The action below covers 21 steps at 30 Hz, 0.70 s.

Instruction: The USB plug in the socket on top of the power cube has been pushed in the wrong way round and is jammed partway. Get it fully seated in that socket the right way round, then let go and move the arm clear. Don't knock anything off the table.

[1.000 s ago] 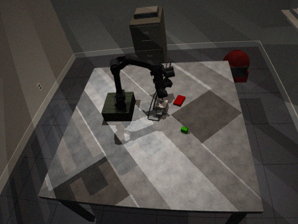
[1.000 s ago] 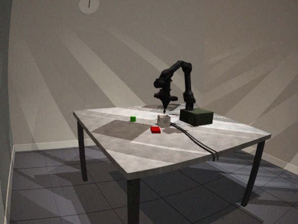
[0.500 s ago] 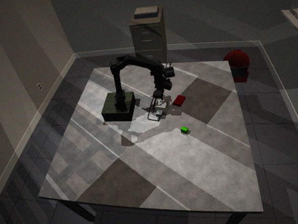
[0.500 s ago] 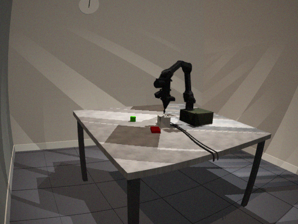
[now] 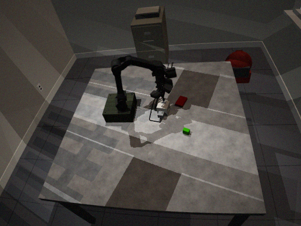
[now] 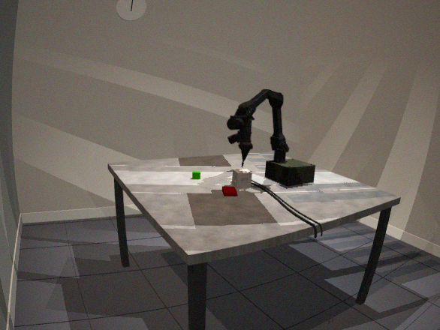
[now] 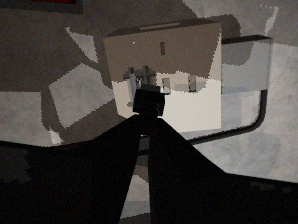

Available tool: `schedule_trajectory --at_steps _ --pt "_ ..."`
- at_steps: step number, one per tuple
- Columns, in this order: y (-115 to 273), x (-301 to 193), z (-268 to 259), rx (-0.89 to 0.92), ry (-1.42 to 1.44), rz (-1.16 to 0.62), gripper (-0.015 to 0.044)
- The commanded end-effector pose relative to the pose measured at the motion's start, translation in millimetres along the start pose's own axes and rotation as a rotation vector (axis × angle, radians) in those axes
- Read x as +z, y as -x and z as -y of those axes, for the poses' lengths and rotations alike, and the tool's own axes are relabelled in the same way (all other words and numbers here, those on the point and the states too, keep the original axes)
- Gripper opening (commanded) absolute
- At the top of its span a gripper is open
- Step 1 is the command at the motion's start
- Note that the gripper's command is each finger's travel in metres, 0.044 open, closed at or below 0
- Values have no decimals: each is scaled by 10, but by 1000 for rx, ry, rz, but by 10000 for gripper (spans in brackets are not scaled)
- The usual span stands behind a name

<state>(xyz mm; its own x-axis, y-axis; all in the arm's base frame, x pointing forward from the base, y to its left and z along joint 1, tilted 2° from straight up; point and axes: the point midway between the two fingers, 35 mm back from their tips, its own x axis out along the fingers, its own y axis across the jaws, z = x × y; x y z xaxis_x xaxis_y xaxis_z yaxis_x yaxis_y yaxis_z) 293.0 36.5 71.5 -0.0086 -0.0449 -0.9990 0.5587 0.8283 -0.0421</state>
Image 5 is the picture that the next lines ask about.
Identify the small green block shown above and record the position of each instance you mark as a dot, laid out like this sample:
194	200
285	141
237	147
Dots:
186	131

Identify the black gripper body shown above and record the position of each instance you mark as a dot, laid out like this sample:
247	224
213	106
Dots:
157	93

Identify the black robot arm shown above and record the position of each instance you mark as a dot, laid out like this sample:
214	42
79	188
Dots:
157	68

